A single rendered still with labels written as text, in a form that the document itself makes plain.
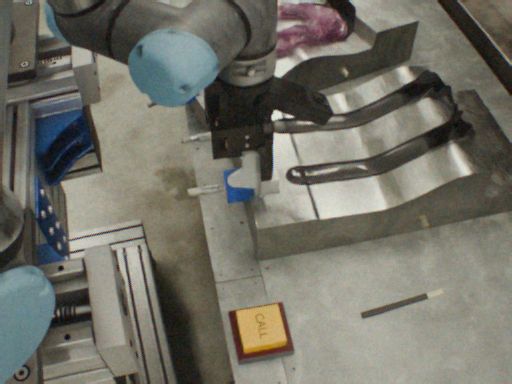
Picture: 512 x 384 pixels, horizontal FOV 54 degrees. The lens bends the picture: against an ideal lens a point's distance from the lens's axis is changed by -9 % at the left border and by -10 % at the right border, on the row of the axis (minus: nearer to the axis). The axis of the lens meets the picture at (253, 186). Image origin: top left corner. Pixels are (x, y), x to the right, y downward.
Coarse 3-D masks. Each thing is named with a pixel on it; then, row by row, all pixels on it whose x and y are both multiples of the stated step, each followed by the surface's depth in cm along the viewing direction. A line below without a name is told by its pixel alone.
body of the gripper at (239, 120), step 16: (272, 80) 64; (208, 96) 67; (224, 96) 65; (240, 96) 63; (256, 96) 66; (208, 112) 68; (224, 112) 67; (240, 112) 68; (256, 112) 68; (272, 112) 69; (224, 128) 67; (240, 128) 67; (256, 128) 68; (272, 128) 69; (224, 144) 70; (240, 144) 70; (256, 144) 70
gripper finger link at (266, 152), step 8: (264, 136) 70; (264, 144) 70; (272, 144) 69; (264, 152) 70; (272, 152) 70; (264, 160) 70; (272, 160) 71; (264, 168) 72; (272, 168) 72; (264, 176) 74; (272, 176) 74
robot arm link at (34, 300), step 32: (0, 0) 25; (0, 32) 26; (0, 64) 27; (0, 96) 28; (0, 128) 29; (0, 160) 30; (0, 192) 31; (0, 224) 31; (0, 256) 30; (0, 288) 30; (32, 288) 32; (0, 320) 31; (32, 320) 34; (0, 352) 33; (32, 352) 37
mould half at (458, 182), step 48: (336, 96) 95; (288, 144) 87; (336, 144) 88; (384, 144) 86; (480, 144) 91; (288, 192) 81; (336, 192) 81; (384, 192) 81; (432, 192) 79; (480, 192) 82; (288, 240) 80; (336, 240) 83
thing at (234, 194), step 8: (224, 176) 81; (224, 184) 80; (272, 184) 79; (192, 192) 80; (200, 192) 80; (208, 192) 80; (232, 192) 79; (240, 192) 79; (248, 192) 80; (256, 192) 80; (272, 192) 80; (232, 200) 80; (240, 200) 81; (248, 200) 81
